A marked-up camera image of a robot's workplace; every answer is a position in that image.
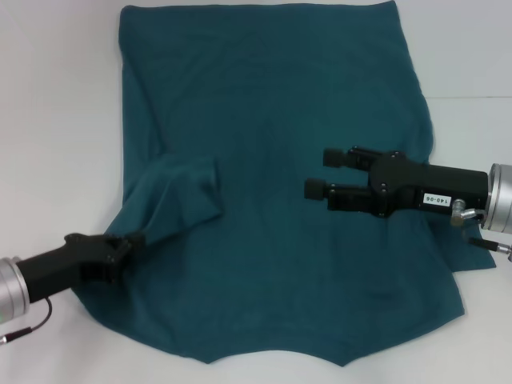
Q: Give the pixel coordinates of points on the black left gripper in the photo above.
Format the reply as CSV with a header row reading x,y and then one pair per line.
x,y
60,268

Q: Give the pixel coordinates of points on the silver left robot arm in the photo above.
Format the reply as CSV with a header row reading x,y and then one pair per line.
x,y
12,292

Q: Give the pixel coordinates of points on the teal blue shirt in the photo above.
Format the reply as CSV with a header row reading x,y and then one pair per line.
x,y
280,100

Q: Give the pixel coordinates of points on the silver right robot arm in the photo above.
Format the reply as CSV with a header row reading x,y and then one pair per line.
x,y
500,200

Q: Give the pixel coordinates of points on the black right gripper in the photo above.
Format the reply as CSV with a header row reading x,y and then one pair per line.
x,y
432,188

